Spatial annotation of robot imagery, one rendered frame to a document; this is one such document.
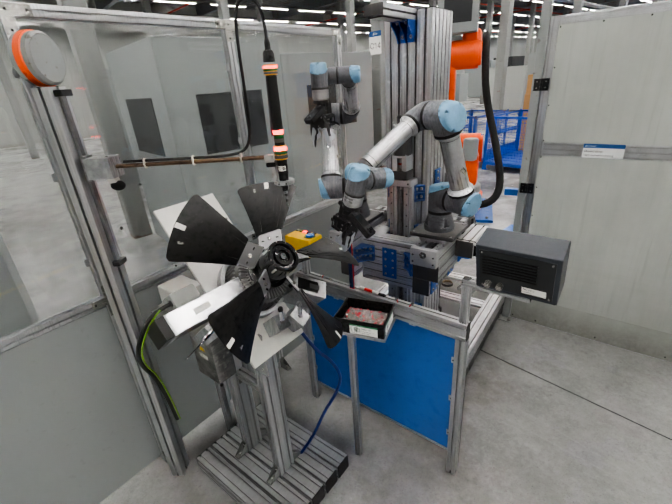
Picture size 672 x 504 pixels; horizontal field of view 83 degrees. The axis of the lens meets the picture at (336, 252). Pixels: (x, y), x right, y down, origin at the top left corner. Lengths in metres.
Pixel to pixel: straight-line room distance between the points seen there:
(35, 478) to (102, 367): 0.47
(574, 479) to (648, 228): 1.44
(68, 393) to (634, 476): 2.52
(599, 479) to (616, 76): 2.03
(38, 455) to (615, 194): 3.13
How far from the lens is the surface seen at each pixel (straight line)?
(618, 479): 2.41
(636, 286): 2.98
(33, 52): 1.55
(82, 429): 2.10
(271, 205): 1.47
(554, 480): 2.29
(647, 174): 2.75
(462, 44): 5.26
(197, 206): 1.29
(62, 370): 1.93
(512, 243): 1.36
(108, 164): 1.51
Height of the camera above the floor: 1.76
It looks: 24 degrees down
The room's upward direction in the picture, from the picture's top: 4 degrees counter-clockwise
